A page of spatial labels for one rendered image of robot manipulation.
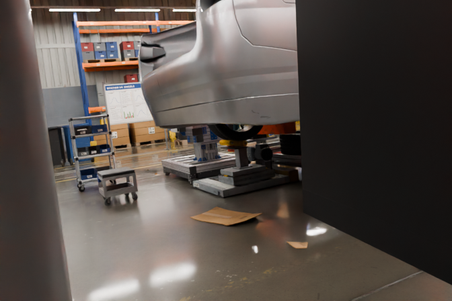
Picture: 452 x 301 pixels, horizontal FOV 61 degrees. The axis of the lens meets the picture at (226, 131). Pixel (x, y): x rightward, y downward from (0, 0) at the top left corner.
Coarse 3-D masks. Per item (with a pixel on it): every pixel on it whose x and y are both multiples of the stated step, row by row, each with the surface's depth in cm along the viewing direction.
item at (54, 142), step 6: (54, 126) 889; (60, 126) 922; (48, 132) 888; (54, 132) 891; (60, 132) 922; (54, 138) 891; (60, 138) 911; (54, 144) 891; (60, 144) 900; (54, 150) 892; (60, 150) 895; (54, 156) 892; (60, 156) 895; (54, 162) 892; (60, 162) 895
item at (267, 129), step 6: (264, 126) 446; (270, 126) 434; (276, 126) 423; (282, 126) 413; (288, 126) 414; (294, 126) 418; (264, 132) 448; (270, 132) 436; (276, 132) 425; (282, 132) 414; (288, 132) 414; (294, 132) 417
